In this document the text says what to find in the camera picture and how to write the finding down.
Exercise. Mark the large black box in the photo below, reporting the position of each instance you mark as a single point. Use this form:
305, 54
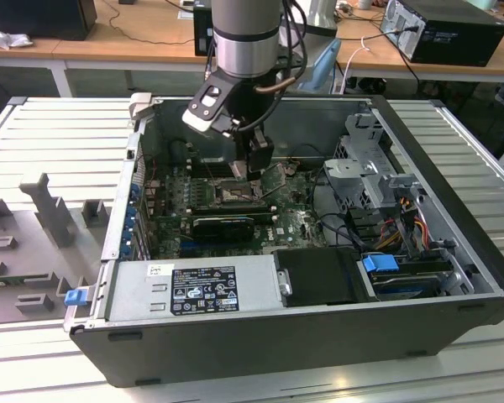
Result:
38, 19

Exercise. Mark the CPU socket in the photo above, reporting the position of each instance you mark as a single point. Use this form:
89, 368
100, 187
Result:
235, 195

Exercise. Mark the grey metal drive cage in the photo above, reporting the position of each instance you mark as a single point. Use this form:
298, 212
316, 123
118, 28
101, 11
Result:
348, 168

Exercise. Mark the black desktop computer tower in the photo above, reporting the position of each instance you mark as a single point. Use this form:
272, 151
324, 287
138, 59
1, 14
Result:
458, 38

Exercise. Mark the hard disk blue carrier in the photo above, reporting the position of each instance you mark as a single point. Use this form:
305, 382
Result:
380, 265

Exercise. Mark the graphics card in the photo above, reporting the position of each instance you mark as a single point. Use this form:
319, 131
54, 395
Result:
222, 230

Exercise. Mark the small black box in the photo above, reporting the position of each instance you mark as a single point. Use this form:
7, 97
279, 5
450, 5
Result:
202, 29

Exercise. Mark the grey parts rack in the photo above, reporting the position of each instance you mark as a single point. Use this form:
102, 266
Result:
33, 252

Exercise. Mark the wooden desk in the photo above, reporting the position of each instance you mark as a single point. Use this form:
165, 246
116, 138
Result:
109, 44

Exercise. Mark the blue case latch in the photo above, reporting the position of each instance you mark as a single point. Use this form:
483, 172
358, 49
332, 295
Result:
75, 298

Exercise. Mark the grey power supply unit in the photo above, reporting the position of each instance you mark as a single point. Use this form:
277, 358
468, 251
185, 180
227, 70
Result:
130, 294

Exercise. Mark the pale blue teach pendant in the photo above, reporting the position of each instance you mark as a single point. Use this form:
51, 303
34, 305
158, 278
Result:
319, 75

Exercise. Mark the black plastic shroud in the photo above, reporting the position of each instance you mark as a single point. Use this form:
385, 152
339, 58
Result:
319, 277

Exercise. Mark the black open PC case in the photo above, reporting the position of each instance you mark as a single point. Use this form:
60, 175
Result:
235, 352

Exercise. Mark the crumpled white paper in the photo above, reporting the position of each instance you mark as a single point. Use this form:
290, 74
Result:
8, 40

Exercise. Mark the green motherboard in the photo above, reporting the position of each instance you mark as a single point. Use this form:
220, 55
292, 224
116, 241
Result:
294, 226

